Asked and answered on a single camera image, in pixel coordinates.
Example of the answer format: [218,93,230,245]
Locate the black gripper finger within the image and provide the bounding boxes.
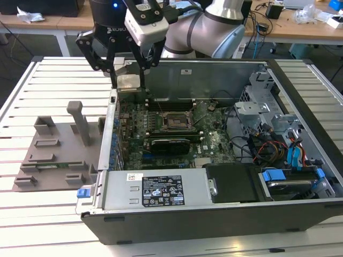
[75,30,118,89]
[127,36,165,91]

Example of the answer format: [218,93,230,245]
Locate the silver CPU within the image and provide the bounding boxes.
[117,74,141,93]

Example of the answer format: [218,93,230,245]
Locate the CPU socket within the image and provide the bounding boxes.
[160,110,196,132]

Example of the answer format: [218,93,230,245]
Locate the grey case latch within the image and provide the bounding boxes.
[114,57,129,76]

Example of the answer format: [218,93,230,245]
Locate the wooden desk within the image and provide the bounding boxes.
[241,0,343,46]
[0,0,94,57]

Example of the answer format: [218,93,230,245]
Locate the black monitor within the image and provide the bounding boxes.
[0,0,86,17]

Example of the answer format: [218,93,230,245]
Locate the crumpled white paper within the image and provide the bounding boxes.
[17,6,46,24]

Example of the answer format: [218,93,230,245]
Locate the black graphics card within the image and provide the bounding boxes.
[150,137,191,156]

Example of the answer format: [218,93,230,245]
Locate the white power strip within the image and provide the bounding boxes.
[232,44,246,59]

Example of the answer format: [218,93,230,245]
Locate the green motherboard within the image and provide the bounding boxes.
[117,99,240,171]

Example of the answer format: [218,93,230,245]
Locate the brown parts rack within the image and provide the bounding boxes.
[12,100,107,193]

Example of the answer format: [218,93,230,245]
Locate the metal drive cage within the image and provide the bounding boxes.
[232,70,282,134]

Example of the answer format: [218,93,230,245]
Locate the small silver heatsink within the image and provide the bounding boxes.
[193,157,212,169]

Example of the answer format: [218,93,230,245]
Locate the black speaker box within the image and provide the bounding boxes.
[242,0,254,22]

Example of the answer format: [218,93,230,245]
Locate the grey power supply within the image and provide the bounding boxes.
[102,170,215,213]

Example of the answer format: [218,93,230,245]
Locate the small black box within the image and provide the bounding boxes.
[265,3,284,20]

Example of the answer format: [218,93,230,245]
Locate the black plastic shroud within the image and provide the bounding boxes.
[201,162,263,205]

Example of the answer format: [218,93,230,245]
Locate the teal box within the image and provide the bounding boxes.
[289,42,318,60]

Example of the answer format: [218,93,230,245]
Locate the silver laptop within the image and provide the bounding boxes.
[283,0,315,9]

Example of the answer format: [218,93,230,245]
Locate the clear plastic bags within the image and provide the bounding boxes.
[291,3,325,25]

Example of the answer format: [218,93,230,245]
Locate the blue disk carrier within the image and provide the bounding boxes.
[261,167,326,201]

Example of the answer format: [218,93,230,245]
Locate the black PC case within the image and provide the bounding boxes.
[76,57,343,246]

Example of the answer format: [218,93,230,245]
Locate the silver hard disk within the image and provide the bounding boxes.
[267,179,314,201]

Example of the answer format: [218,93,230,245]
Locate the blue box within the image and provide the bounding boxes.
[329,0,343,13]

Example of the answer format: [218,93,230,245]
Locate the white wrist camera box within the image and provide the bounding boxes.
[124,0,170,48]

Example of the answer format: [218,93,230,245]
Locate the black camera cable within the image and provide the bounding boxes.
[162,2,206,21]

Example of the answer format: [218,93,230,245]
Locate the thick black wire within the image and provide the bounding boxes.
[225,106,252,163]

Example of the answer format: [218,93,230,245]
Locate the blue cable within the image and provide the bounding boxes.
[254,32,263,59]

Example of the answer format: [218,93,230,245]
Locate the coloured power wire bundle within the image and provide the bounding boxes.
[248,130,289,164]

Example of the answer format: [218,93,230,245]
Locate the metal drive bracket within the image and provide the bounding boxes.
[270,114,309,150]

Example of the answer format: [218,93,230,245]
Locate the blue SATA wire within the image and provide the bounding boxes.
[290,136,305,169]
[287,146,299,169]

